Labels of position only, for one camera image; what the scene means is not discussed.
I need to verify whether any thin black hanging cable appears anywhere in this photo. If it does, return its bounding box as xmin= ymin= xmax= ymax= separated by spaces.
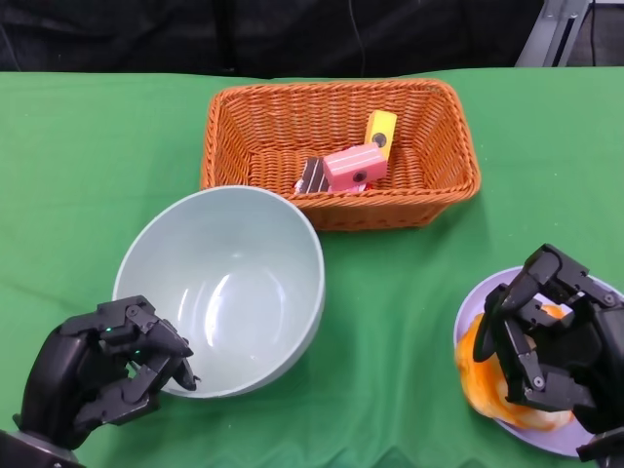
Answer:
xmin=589 ymin=0 xmax=600 ymax=66
xmin=348 ymin=0 xmax=368 ymax=74

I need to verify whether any pink layered cake slice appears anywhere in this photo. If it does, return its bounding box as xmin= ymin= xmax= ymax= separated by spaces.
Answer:
xmin=331 ymin=144 xmax=377 ymax=193

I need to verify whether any grey metal frame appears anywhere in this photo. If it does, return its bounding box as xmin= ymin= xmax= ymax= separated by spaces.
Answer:
xmin=515 ymin=0 xmax=597 ymax=68

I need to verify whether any striped ring bread with hole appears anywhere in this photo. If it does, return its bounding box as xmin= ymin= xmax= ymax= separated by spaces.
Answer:
xmin=509 ymin=304 xmax=574 ymax=431

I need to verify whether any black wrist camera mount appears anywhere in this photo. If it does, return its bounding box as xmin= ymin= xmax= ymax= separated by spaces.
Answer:
xmin=577 ymin=428 xmax=624 ymax=464

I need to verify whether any grey round bowl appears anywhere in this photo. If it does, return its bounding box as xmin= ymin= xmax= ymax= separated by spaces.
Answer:
xmin=111 ymin=185 xmax=327 ymax=400

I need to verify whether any orange wicker basket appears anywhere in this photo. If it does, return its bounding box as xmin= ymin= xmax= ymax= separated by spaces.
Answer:
xmin=199 ymin=78 xmax=482 ymax=231

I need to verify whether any green tablecloth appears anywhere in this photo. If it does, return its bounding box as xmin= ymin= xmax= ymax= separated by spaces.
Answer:
xmin=0 ymin=65 xmax=624 ymax=468

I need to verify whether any chocolate layered cake slice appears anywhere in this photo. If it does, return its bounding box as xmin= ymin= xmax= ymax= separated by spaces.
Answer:
xmin=293 ymin=156 xmax=332 ymax=195

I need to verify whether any pale lavender plate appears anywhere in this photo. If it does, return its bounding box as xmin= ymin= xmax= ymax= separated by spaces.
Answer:
xmin=452 ymin=265 xmax=624 ymax=458

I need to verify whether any orange striped bread roll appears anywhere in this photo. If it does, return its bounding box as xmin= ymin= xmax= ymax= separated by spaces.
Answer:
xmin=455 ymin=314 xmax=512 ymax=421

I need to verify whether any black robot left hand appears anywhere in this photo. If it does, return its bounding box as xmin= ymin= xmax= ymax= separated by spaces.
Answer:
xmin=21 ymin=294 xmax=201 ymax=449

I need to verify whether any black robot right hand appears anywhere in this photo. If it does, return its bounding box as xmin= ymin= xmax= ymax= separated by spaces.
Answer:
xmin=472 ymin=243 xmax=624 ymax=438

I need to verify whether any pink cake block black dot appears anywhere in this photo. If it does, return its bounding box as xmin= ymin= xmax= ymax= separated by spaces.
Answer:
xmin=324 ymin=143 xmax=390 ymax=189

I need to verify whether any yellow cake block black dot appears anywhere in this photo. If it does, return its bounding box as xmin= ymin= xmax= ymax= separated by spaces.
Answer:
xmin=365 ymin=110 xmax=398 ymax=160

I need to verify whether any black backdrop cloth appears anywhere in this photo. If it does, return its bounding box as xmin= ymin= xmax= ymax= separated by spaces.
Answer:
xmin=0 ymin=0 xmax=547 ymax=82

